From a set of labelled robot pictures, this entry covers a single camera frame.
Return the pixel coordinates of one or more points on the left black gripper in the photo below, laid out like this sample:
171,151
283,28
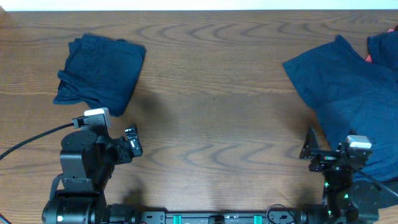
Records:
123,154

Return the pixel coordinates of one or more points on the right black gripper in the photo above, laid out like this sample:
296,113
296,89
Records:
311,149

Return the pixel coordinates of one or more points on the navy blue shorts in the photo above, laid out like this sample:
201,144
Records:
101,72

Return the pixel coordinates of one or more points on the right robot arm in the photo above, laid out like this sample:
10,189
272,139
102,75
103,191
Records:
343,200

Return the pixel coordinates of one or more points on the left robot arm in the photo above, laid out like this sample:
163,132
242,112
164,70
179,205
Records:
88,159

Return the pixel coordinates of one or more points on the navy blue garment pile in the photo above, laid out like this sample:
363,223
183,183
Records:
349,94

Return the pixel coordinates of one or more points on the pink red cloth piece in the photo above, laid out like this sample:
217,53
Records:
368,58

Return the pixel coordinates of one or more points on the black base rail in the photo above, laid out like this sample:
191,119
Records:
273,216

